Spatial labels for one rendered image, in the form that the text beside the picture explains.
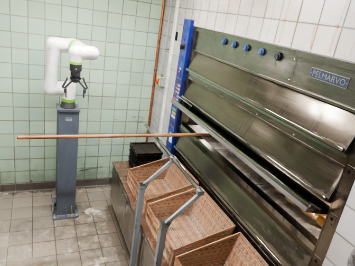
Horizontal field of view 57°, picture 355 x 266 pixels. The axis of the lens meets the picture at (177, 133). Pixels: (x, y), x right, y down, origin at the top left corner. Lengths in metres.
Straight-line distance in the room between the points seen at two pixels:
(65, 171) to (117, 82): 1.17
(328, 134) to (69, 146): 2.40
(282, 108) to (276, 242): 0.80
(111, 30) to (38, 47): 0.76
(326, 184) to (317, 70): 0.58
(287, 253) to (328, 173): 0.56
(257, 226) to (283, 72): 0.98
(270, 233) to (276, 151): 0.51
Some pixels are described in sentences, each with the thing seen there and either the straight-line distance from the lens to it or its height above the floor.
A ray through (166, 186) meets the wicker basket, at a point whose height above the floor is 0.59.
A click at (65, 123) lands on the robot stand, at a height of 1.06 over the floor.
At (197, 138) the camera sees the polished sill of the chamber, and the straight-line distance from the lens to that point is 2.89.
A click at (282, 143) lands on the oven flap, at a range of 2.01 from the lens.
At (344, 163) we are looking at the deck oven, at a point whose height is 1.65.
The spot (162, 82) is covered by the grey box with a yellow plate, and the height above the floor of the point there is 1.46.
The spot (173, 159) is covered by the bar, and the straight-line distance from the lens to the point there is 2.44.
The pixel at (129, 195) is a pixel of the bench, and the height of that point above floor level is 0.58.
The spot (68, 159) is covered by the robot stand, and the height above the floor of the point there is 0.68.
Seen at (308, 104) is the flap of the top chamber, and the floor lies 1.84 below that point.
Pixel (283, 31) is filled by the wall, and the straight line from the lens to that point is 2.06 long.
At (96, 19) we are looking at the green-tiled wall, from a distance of 3.69.
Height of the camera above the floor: 2.20
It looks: 20 degrees down
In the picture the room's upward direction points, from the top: 9 degrees clockwise
